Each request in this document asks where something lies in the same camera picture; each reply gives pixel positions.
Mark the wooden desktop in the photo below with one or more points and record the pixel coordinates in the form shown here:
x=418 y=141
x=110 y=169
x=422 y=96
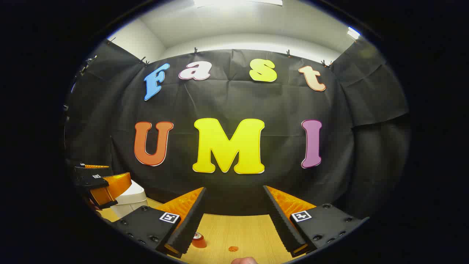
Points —
x=234 y=231

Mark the red pop can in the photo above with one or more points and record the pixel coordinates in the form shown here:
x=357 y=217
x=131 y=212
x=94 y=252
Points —
x=199 y=241

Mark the small ceiling light panel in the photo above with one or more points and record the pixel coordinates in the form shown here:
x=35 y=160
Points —
x=353 y=33

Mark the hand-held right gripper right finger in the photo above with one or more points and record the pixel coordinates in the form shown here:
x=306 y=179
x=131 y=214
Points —
x=282 y=223

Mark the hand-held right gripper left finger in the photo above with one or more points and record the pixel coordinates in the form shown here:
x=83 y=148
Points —
x=188 y=223

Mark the black backdrop cloth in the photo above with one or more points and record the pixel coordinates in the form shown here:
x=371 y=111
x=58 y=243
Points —
x=227 y=99

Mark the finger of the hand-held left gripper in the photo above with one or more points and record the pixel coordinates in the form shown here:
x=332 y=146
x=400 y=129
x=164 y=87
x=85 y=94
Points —
x=93 y=170
x=113 y=185

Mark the orange paper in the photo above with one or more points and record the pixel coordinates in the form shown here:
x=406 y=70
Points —
x=233 y=248

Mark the white desktop garbage bin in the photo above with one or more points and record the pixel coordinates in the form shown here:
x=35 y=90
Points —
x=130 y=200

